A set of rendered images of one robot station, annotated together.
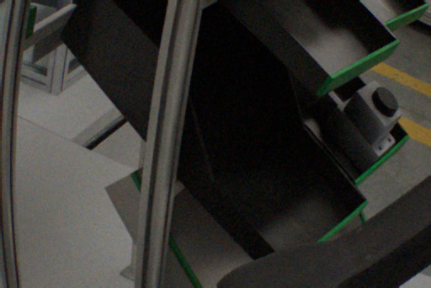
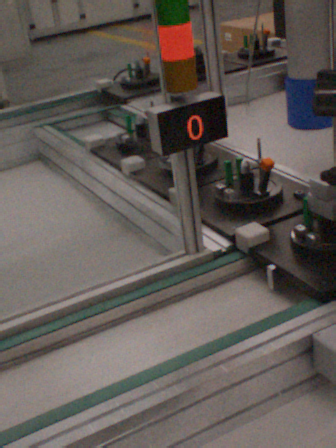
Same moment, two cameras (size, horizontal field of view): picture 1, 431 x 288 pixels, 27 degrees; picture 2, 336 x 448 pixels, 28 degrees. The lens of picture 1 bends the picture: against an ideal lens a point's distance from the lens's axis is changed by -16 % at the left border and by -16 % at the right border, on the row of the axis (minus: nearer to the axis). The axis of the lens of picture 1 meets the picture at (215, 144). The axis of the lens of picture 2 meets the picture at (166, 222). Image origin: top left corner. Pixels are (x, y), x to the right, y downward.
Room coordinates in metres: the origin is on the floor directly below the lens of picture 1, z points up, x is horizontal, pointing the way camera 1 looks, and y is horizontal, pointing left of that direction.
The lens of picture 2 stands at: (-0.47, -0.42, 1.52)
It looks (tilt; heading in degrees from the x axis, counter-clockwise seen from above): 25 degrees down; 43
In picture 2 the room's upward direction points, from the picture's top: 8 degrees counter-clockwise
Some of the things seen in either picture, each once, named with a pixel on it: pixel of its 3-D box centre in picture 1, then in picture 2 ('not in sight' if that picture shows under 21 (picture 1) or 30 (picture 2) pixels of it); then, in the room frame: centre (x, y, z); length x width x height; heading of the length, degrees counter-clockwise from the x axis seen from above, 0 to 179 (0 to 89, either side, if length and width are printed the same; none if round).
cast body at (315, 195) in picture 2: not in sight; (325, 190); (0.47, 0.09, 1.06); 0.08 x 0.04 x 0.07; 68
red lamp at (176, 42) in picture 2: not in sight; (176, 40); (0.34, 0.26, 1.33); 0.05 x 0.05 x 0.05
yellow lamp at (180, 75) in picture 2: not in sight; (180, 73); (0.34, 0.26, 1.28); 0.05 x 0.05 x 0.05
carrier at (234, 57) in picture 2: not in sight; (255, 43); (1.69, 1.02, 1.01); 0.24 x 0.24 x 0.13; 68
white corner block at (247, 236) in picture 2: not in sight; (252, 238); (0.41, 0.20, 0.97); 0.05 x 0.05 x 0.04; 68
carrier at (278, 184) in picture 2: not in sight; (246, 177); (0.56, 0.31, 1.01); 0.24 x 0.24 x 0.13; 68
